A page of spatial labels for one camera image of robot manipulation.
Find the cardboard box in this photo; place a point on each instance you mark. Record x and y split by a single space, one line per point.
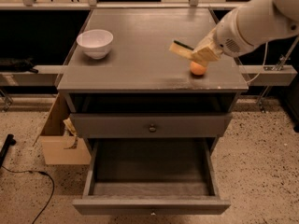
59 145

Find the orange fruit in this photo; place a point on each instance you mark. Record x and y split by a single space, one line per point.
197 69

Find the black stand foot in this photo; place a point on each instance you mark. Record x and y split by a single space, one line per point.
10 141

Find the open grey middle drawer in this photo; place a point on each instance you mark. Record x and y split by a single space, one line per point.
151 177

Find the grey drawer cabinet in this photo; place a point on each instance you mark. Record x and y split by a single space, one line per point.
141 76

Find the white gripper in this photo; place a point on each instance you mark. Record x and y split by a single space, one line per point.
226 38

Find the green yellow sponge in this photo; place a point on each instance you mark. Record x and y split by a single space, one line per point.
181 49

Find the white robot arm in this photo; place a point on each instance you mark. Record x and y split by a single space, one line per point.
275 19

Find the black cloth on rail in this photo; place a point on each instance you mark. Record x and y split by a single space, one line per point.
17 65

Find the white ceramic bowl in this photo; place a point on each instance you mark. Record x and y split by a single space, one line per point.
96 43

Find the grey top drawer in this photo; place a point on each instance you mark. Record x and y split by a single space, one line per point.
150 126

